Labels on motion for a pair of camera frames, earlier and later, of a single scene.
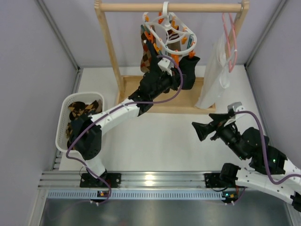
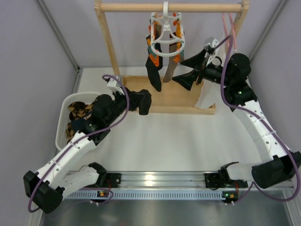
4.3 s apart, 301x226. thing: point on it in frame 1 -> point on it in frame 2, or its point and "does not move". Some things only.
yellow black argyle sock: (68, 132) does not move
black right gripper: (215, 127) -> (200, 70)
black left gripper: (175, 78) -> (125, 99)
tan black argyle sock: (79, 108) does not move
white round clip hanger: (167, 24) -> (167, 33)
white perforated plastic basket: (61, 137) does not move
